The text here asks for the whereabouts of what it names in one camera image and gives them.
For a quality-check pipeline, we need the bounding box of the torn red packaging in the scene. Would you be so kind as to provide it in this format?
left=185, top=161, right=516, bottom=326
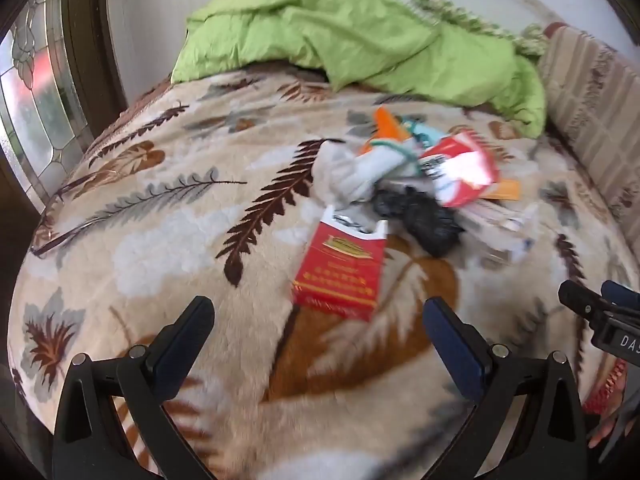
left=417, top=129, right=501, bottom=208

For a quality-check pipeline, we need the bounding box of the red mesh basket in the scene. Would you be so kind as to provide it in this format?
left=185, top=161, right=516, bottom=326
left=582, top=360, right=628, bottom=413

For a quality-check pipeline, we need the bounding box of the orange cardboard box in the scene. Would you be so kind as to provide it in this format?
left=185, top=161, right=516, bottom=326
left=480, top=179, right=522, bottom=202

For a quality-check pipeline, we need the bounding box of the green duvet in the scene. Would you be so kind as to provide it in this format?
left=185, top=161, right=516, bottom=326
left=170, top=0, right=548, bottom=138

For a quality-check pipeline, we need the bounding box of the white crumpled paper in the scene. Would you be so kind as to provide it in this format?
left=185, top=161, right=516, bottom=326
left=311, top=139, right=426, bottom=211

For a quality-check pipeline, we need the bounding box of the white flat wrapper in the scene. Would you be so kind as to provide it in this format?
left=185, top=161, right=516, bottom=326
left=457, top=199, right=541, bottom=266

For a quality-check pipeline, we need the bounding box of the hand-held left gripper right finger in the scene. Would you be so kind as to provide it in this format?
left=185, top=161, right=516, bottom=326
left=422, top=296, right=588, bottom=480

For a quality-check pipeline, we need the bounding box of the orange snack packet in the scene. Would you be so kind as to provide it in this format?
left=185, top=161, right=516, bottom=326
left=361, top=106, right=413, bottom=156

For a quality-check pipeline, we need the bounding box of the beige leaf print blanket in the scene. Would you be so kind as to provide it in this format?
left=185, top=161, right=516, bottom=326
left=7, top=67, right=640, bottom=480

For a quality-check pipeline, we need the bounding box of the person's right hand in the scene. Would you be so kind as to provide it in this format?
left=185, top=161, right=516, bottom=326
left=587, top=415, right=618, bottom=450

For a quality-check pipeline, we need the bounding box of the striped floral cushion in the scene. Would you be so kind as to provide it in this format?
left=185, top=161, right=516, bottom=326
left=537, top=24, right=640, bottom=233

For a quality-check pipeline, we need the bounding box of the teal small packet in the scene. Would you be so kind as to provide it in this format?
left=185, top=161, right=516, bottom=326
left=402, top=116, right=446, bottom=148

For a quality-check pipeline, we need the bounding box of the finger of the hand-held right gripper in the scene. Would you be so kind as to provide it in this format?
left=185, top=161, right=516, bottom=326
left=558, top=280, right=608, bottom=328
left=601, top=280, right=640, bottom=311

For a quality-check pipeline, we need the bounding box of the black plastic bag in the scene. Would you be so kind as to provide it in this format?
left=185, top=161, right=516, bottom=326
left=370, top=187, right=466, bottom=257

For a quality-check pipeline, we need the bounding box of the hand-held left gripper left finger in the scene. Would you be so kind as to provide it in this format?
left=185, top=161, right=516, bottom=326
left=52, top=296, right=216, bottom=480

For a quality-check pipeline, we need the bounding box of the red cigarette pack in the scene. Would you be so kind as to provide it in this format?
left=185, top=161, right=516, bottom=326
left=291, top=205, right=390, bottom=322

